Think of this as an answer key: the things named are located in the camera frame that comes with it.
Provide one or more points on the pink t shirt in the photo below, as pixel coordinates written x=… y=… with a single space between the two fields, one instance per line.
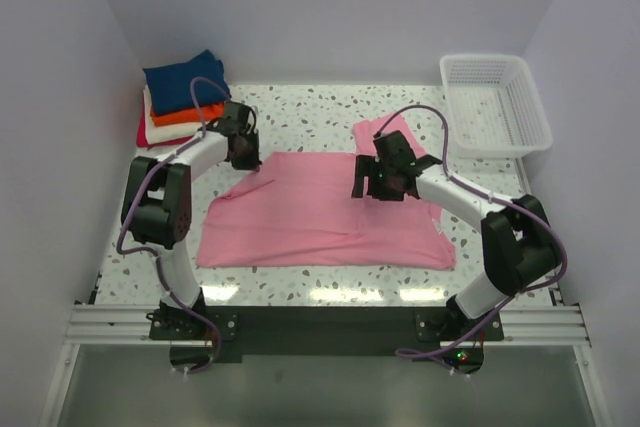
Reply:
x=298 y=211

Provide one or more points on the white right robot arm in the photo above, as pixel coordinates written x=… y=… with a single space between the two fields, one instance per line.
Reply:
x=518 y=246

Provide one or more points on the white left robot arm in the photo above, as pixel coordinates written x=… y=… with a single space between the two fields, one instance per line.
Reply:
x=156 y=213

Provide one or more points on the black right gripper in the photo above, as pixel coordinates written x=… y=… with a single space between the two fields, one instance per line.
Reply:
x=364 y=164

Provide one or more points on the folded orange t shirt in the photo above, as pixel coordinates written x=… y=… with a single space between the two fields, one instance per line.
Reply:
x=210 y=112

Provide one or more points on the folded navy blue t shirt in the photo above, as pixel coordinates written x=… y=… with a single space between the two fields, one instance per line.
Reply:
x=170 y=85

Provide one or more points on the white plastic basket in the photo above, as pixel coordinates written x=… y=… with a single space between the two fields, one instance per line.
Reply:
x=494 y=107

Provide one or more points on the folded crimson red t shirt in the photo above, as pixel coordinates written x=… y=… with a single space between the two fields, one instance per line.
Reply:
x=141 y=143

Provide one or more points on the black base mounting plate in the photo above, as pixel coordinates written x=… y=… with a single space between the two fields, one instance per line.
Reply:
x=303 y=331

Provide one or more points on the aluminium rail frame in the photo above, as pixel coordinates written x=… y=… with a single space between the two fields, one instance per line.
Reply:
x=111 y=374

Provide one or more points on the folded cream white t shirt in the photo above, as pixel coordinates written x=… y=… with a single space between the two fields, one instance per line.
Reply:
x=154 y=135

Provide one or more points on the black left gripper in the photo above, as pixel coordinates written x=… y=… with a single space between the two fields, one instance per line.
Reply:
x=252 y=163

